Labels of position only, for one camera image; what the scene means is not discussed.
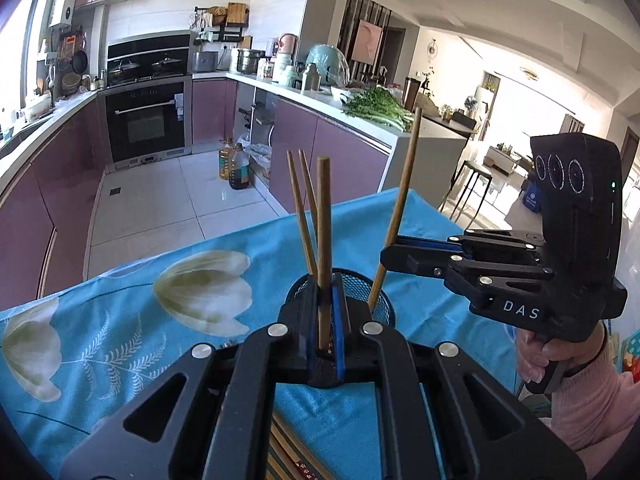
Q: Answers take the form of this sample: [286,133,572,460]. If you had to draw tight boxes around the stainless steel stockpot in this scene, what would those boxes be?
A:
[235,48,266,75]

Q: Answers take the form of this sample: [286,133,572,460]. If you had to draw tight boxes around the black bar stool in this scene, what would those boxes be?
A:
[439,159,494,222]

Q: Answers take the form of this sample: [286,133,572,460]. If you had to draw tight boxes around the dark sauce bottle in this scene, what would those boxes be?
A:
[228,143,251,191]

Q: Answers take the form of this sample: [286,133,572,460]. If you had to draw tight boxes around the black mesh utensil holder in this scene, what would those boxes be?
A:
[284,267,397,332]

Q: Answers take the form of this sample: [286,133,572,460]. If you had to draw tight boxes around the silver toaster box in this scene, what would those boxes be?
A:
[192,50,220,74]

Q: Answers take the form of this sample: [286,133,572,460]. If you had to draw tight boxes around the bunch of green vegetables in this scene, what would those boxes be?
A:
[342,87,417,134]

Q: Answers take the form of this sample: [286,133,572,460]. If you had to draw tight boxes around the purple kitchen base cabinets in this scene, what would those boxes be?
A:
[0,77,401,311]

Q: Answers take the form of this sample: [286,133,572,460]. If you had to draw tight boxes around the clear plastic bag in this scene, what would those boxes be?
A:
[247,143,274,179]

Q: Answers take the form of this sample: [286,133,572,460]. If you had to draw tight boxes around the black cooktop with hood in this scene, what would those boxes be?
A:
[106,31,194,84]

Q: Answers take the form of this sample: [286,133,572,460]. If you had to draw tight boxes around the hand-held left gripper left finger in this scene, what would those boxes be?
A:
[59,273,321,480]

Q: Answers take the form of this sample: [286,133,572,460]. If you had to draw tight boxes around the blue shopping bag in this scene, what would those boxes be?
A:
[522,182,544,214]

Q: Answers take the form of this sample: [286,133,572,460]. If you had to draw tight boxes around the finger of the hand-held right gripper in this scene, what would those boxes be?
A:
[397,229,547,257]
[380,244,557,296]

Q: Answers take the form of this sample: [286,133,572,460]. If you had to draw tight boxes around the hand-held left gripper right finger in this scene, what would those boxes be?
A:
[331,272,587,480]

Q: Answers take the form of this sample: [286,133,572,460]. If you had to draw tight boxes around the white kitchen island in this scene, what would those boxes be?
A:
[384,109,472,212]

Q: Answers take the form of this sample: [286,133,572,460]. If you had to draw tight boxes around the pink wall picture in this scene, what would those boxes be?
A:
[351,18,384,64]

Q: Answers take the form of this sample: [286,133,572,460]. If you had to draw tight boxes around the black built-in oven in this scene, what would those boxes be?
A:
[104,79,194,164]

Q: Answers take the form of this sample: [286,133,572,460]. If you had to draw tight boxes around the blue floral tablecloth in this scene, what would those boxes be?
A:
[0,188,532,480]

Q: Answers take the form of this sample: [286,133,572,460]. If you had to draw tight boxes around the person's right hand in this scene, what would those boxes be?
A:
[514,324,609,386]

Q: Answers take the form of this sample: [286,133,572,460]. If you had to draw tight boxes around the black wall rack shelf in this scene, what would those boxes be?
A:
[194,4,254,44]

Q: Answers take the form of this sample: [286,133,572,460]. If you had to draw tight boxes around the person's right forearm pink sleeve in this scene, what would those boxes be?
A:
[549,327,640,480]

